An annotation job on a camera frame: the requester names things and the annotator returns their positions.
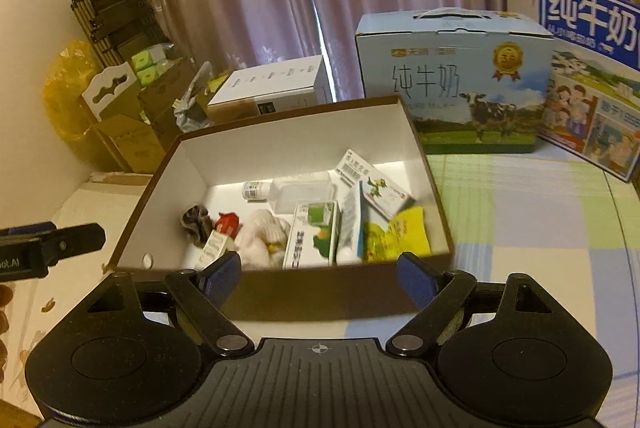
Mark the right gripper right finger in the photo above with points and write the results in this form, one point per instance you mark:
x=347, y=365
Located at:
x=440, y=298

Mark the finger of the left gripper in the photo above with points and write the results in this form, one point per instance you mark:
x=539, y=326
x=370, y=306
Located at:
x=52, y=242

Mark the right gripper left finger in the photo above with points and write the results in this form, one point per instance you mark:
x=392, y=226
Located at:
x=200, y=295

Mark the yellow snack packet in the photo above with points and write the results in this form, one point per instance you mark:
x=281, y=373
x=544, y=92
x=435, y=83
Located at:
x=405, y=232

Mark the dark scrunchie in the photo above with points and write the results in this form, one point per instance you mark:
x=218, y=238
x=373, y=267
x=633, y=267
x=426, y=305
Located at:
x=197, y=223

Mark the red candy wrapper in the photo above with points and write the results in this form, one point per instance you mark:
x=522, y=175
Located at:
x=228, y=224

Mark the white knitted cloth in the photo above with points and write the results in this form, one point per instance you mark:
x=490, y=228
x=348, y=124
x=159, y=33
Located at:
x=261, y=242

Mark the white medicine box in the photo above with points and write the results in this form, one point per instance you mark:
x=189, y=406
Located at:
x=380, y=191

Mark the small white bottle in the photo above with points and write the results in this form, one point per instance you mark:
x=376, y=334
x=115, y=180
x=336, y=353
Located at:
x=258, y=191

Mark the green white carton box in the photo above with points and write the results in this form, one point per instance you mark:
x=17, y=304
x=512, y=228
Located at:
x=313, y=236

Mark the white sachet packet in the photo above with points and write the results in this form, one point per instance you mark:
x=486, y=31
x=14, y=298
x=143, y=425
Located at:
x=349, y=249

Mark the clear plastic tray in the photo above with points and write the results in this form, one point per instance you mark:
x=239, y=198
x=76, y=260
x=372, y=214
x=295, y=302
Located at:
x=307, y=188

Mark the brown cardboard storage box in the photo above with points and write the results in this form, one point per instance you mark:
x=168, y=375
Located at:
x=210, y=166

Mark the checkered tablecloth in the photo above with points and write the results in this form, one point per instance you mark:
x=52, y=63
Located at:
x=568, y=224

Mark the yellow plastic bag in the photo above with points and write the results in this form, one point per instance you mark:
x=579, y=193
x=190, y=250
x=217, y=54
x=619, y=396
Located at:
x=69, y=76

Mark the crumpled silver wrapper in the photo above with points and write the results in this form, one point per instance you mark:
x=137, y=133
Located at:
x=189, y=114

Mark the green tissue pack bundle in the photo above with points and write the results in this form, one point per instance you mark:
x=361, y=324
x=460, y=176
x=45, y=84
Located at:
x=150, y=63

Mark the light blue milk carton case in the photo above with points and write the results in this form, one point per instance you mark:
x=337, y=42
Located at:
x=474, y=81

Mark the black folding cart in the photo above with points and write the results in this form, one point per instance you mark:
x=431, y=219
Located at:
x=117, y=29

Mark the white cardboard box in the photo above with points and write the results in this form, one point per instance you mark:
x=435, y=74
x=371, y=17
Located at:
x=270, y=88

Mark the dark blue milk carton case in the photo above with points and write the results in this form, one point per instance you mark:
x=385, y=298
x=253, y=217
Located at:
x=592, y=107

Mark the brown carton with white handle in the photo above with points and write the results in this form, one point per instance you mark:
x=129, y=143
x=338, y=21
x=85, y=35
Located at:
x=135, y=135

